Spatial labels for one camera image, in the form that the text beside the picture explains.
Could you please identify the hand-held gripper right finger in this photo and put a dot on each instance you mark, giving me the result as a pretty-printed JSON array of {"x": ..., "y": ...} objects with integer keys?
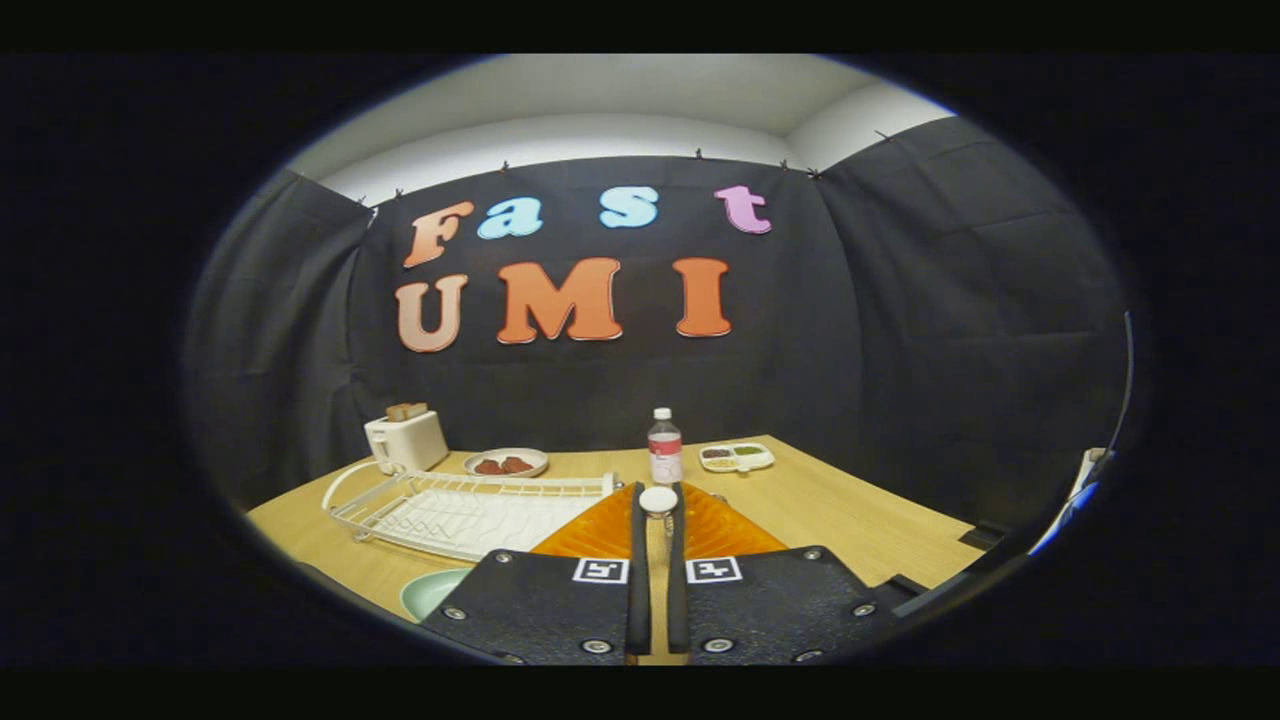
[{"x": 677, "y": 600}]

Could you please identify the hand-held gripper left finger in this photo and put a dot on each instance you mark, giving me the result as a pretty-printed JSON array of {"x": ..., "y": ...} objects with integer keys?
[{"x": 638, "y": 600}]

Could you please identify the pale green plate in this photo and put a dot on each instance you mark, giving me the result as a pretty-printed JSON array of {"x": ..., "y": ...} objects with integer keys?
[{"x": 430, "y": 592}]

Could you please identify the beige plate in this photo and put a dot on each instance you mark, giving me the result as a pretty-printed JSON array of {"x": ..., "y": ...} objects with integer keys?
[{"x": 540, "y": 456}]

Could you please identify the clear plastic water bottle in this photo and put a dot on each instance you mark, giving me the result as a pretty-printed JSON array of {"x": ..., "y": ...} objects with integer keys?
[{"x": 664, "y": 455}]

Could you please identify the white divided snack tray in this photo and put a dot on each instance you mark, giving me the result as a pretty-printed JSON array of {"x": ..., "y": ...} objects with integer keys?
[{"x": 737, "y": 462}]

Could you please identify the red meat slice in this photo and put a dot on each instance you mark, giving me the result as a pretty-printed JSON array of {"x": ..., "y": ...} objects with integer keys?
[
  {"x": 488, "y": 467},
  {"x": 517, "y": 464}
]

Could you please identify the white toaster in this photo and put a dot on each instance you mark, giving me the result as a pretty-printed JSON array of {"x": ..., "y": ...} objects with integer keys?
[{"x": 408, "y": 445}]

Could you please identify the black backdrop cloth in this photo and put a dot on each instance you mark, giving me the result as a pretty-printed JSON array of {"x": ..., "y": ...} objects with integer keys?
[{"x": 900, "y": 330}]

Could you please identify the white and blue object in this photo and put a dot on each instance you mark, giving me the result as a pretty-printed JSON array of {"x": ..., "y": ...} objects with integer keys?
[{"x": 1075, "y": 500}]

